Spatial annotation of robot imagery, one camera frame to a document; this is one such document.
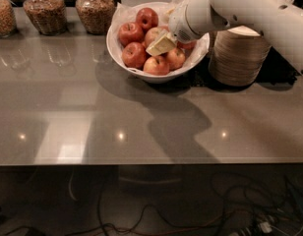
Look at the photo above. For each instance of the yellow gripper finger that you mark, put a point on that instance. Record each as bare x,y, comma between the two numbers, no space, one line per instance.
168,13
165,42

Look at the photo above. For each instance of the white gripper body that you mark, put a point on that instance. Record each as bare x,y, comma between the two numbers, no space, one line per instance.
180,26

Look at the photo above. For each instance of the yellow-red apple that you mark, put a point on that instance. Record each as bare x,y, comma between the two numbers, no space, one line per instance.
175,58
157,66
153,35

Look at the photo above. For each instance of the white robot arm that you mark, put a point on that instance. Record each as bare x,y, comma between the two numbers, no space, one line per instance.
278,21

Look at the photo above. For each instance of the red apple top back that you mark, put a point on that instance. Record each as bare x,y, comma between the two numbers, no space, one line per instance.
147,18

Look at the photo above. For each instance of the red apple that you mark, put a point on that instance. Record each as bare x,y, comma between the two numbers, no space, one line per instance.
130,32
134,55
147,18
187,46

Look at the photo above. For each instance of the red apple right back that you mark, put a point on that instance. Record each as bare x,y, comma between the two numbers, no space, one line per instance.
187,46

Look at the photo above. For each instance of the red apple front left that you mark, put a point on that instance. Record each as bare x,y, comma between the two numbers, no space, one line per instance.
134,55

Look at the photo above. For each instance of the red apple left back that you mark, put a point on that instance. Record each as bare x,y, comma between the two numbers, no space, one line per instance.
130,32

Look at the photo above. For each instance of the white paper bowl liner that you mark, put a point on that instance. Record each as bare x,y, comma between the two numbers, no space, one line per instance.
132,12

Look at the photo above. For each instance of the white ceramic bowl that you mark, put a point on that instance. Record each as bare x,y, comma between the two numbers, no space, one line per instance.
118,54

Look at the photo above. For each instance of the front stack of paper bowls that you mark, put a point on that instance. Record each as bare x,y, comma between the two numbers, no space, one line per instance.
238,56

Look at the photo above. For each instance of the right glass cereal jar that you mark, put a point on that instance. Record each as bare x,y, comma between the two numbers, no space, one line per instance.
95,15

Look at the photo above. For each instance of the glass cereal jar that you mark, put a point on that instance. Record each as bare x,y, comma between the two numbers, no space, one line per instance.
95,15
47,16
7,18

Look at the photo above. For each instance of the middle glass cereal jar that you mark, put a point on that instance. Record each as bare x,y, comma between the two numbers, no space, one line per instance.
47,16

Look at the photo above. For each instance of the left glass cereal jar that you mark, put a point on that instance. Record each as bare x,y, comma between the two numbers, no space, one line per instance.
7,18

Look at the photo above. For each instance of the white power adapter on floor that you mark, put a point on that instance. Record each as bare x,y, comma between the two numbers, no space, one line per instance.
265,227

